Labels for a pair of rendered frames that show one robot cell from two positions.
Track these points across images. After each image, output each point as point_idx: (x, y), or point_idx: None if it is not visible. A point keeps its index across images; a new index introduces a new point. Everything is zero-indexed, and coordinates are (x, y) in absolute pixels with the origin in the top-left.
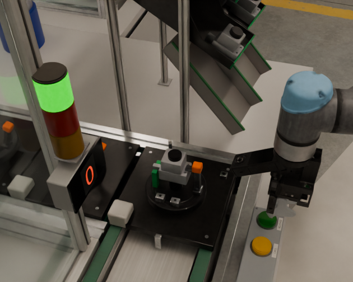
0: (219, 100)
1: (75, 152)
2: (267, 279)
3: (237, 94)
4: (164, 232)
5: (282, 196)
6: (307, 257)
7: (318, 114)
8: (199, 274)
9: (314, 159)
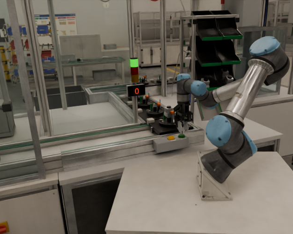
0: (199, 105)
1: (133, 80)
2: (162, 142)
3: (216, 112)
4: (153, 126)
5: (179, 119)
6: (189, 159)
7: (180, 82)
8: (150, 136)
9: (184, 103)
